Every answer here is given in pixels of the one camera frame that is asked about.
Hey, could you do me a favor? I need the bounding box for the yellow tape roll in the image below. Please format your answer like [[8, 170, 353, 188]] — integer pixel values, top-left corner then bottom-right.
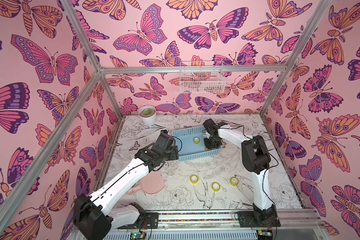
[[190, 175, 199, 184], [211, 182, 221, 192], [230, 177, 239, 187], [193, 137, 200, 144]]

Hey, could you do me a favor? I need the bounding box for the light blue plastic storage basket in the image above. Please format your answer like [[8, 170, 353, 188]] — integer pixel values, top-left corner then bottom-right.
[[172, 126, 223, 162]]

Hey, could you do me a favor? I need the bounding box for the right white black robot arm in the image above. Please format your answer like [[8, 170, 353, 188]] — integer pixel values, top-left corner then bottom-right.
[[203, 119, 274, 211]]

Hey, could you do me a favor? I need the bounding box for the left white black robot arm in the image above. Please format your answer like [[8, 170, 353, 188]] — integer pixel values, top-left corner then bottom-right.
[[72, 130, 179, 240]]

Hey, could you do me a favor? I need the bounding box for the pink hand mirror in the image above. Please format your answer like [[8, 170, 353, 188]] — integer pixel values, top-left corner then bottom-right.
[[127, 172, 166, 195]]

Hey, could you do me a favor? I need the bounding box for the white pot with succulent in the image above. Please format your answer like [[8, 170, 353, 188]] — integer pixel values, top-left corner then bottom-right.
[[138, 106, 157, 127]]

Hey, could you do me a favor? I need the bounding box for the white wire wall basket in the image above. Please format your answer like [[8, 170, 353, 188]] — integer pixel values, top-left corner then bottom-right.
[[179, 65, 226, 94]]

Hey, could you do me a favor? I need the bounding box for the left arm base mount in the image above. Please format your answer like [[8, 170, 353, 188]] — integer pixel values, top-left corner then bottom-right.
[[117, 203, 159, 229]]

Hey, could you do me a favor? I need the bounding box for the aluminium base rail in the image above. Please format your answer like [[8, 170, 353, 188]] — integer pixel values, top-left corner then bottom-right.
[[103, 209, 330, 240]]

